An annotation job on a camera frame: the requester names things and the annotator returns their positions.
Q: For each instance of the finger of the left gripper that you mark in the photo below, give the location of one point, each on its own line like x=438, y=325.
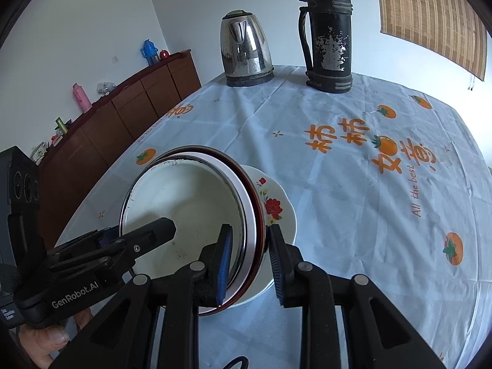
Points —
x=148, y=237
x=87, y=243

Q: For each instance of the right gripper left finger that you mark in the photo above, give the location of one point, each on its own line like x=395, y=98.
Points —
x=204, y=282

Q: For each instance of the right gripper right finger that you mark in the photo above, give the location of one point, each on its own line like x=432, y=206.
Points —
x=297, y=283

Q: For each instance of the pink enamel basin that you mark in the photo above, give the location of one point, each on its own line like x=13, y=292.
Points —
x=257, y=279

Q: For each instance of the white enamel bowl pink outside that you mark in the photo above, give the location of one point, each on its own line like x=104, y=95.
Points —
x=199, y=194

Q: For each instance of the person's left hand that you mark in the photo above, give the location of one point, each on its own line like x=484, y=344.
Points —
x=40, y=344

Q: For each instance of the dark wooden sideboard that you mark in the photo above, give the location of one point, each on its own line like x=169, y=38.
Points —
x=99, y=137

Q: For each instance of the green gold can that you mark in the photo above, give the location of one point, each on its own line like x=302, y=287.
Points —
x=61, y=127

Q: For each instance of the white tablecloth orange prints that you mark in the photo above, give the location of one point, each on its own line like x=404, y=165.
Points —
x=384, y=180

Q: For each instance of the pink thermos bottle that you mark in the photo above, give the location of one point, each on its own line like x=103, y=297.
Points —
x=81, y=98

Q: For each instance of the crumpled plastic bag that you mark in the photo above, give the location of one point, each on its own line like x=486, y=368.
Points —
x=104, y=88

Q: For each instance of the small red pot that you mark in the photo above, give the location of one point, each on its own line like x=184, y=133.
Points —
x=163, y=54

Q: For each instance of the blue thermos jug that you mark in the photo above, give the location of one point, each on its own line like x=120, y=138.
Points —
x=150, y=52

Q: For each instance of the stainless steel electric kettle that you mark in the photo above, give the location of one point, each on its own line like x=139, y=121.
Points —
x=244, y=48

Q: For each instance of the black worn thermos flask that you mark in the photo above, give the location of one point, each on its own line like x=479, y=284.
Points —
x=326, y=40

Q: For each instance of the bamboo window blind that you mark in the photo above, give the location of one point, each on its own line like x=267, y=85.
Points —
x=450, y=28

